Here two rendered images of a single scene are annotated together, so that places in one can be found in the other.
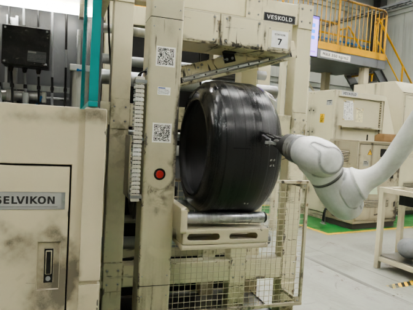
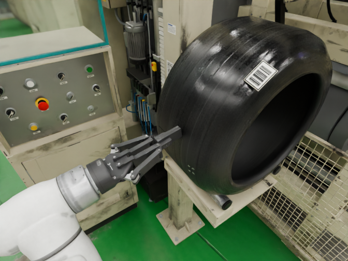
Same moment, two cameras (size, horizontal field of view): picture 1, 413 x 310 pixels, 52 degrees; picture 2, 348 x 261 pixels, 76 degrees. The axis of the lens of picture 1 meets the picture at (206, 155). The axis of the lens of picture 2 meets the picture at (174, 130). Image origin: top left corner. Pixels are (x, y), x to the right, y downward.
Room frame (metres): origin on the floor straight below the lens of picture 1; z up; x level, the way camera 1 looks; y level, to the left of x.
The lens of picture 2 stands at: (1.41, -0.62, 1.60)
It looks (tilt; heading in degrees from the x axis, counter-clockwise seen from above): 40 degrees down; 75
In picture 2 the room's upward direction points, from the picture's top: straight up
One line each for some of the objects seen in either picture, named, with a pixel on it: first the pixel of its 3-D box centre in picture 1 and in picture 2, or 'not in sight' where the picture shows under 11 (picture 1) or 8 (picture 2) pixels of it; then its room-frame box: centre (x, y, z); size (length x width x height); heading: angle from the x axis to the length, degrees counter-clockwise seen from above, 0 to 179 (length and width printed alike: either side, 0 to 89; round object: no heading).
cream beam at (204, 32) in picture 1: (225, 36); not in sight; (2.10, -0.06, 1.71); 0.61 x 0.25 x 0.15; 109
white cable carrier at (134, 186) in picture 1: (137, 139); (168, 69); (1.62, 0.27, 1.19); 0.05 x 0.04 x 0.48; 19
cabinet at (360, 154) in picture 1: (362, 182); not in sight; (6.21, -2.34, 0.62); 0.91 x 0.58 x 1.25; 118
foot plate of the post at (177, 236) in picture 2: not in sight; (179, 219); (1.68, 0.20, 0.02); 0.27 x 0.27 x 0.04; 19
